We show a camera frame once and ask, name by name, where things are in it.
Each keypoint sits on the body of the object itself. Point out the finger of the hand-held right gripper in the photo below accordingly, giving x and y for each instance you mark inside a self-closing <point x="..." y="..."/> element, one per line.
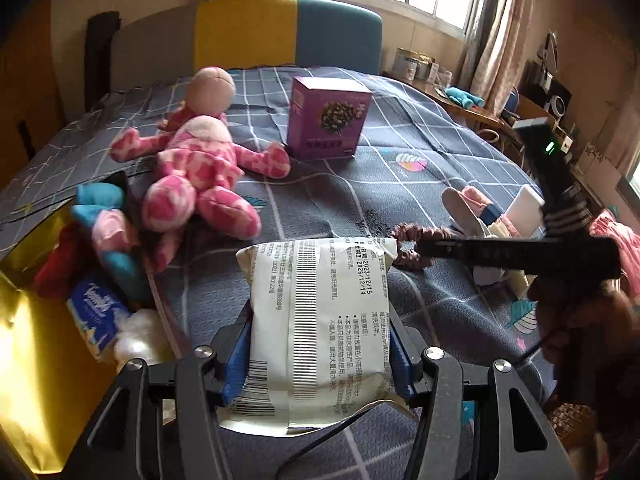
<point x="455" y="249"/>

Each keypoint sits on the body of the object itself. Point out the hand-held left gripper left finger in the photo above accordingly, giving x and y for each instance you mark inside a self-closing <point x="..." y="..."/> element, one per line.
<point x="235" y="365"/>

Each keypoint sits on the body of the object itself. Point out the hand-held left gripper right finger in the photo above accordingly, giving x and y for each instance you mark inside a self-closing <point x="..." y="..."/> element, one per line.
<point x="402" y="360"/>

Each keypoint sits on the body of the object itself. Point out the mauve hair scrunchie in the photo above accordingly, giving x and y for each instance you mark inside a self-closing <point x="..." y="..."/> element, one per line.
<point x="430" y="232"/>

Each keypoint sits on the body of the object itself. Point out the white knitted glove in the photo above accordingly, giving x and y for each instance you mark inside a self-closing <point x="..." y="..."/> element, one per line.
<point x="462" y="215"/>

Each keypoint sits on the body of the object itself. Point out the pale yellow sponge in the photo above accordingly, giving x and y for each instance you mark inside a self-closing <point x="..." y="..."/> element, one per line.
<point x="521" y="287"/>

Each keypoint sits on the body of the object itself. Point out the white sponge block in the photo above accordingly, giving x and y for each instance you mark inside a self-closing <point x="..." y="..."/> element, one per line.
<point x="525" y="210"/>

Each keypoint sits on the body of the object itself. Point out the white snack packet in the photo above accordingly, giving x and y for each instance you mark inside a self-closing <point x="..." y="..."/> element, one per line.
<point x="320" y="310"/>

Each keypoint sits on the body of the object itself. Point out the clear plastic bag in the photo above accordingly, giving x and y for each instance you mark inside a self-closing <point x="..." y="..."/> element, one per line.
<point x="140" y="335"/>

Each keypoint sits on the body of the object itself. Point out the blue tissue pack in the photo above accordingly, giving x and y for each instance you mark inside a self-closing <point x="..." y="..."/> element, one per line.
<point x="95" y="315"/>

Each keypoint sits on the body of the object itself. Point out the blue and pink plush toy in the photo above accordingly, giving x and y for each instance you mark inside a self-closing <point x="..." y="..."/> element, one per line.
<point x="107" y="230"/>

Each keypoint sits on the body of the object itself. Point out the red cloth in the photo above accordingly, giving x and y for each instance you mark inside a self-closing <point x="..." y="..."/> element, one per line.
<point x="60" y="265"/>

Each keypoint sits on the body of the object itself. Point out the gold tin box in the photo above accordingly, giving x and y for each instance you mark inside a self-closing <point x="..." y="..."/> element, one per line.
<point x="30" y="360"/>

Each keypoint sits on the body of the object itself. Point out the person's right hand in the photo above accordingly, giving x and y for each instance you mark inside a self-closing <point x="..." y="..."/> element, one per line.
<point x="575" y="310"/>

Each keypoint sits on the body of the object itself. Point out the pink patterned cloth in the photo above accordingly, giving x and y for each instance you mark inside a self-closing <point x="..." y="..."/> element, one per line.
<point x="617" y="250"/>

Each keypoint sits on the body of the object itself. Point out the white cabinet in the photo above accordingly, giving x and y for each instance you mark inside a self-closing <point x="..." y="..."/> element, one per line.
<point x="565" y="142"/>

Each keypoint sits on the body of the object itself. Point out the wooden desk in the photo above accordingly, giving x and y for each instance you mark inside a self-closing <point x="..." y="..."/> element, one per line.
<point x="465" y="115"/>

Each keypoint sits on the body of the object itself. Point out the teal plush toy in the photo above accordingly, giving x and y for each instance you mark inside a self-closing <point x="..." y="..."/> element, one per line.
<point x="462" y="96"/>

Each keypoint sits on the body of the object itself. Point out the black and white speaker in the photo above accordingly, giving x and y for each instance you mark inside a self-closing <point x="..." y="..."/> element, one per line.
<point x="547" y="92"/>

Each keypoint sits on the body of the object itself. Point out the purple cardboard box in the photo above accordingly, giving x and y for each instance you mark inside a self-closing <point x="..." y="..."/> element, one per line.
<point x="325" y="120"/>

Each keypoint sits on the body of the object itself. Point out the metal tin can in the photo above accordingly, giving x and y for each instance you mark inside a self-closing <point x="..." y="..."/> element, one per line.
<point x="410" y="62"/>

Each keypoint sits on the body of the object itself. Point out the pink spotted plush doll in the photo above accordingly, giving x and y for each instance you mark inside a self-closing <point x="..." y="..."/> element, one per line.
<point x="200" y="160"/>

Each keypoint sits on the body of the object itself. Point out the grey yellow blue headboard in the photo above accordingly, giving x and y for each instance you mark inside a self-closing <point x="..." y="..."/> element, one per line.
<point x="250" y="35"/>

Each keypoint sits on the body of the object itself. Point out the black rolled mat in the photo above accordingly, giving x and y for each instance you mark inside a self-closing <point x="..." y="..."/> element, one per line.
<point x="102" y="60"/>

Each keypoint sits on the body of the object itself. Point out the wooden wardrobe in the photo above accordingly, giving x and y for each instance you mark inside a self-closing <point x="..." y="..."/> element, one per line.
<point x="25" y="90"/>

